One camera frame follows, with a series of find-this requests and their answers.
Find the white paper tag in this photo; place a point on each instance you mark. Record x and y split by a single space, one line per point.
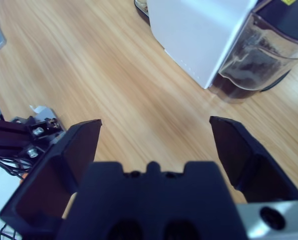
39 109

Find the white capsule coffee machine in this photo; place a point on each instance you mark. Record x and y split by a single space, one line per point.
193 37

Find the clear water tank dark lid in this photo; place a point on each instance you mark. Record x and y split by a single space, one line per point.
258 62

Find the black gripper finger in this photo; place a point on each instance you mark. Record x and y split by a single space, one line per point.
51 175
253 165

